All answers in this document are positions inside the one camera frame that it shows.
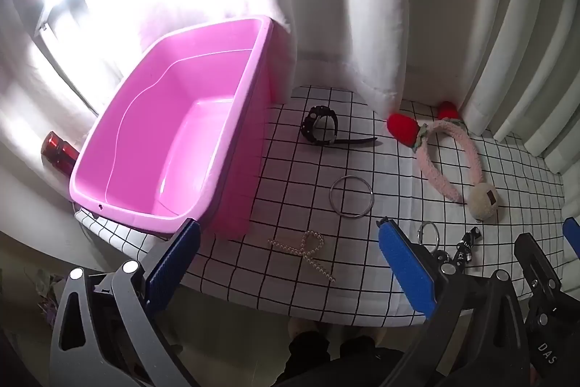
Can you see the black wristwatch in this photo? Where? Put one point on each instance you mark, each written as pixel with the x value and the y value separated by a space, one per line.
pixel 316 115

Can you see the red bottle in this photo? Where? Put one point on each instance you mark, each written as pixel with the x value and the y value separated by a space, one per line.
pixel 56 149

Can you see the thin silver bangle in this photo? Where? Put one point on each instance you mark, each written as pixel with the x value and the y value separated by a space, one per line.
pixel 351 214

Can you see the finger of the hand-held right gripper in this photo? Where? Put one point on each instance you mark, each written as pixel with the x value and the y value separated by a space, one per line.
pixel 572 233
pixel 539 269

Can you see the pearl bow hair clip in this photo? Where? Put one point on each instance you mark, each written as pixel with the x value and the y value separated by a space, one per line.
pixel 302 252

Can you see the person's legs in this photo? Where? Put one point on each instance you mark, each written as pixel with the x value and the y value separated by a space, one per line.
pixel 317 350

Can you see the white curtain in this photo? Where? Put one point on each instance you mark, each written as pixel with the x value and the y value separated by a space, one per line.
pixel 362 6

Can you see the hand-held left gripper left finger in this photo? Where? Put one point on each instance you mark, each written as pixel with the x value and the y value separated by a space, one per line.
pixel 174 251

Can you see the white grid-patterned cloth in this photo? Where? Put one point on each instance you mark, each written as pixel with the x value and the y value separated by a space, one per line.
pixel 281 169

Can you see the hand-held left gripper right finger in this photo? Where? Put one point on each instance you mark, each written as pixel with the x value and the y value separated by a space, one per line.
pixel 408 264

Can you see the pink plastic tub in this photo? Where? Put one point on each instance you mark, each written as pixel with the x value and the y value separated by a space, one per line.
pixel 181 119

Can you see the pink fluffy strawberry headband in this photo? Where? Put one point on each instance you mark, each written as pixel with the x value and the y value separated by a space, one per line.
pixel 401 128

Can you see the beige plush puff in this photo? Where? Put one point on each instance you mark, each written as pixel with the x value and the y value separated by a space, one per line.
pixel 480 210

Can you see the window frame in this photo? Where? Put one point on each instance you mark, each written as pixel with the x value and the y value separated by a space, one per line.
pixel 68 68

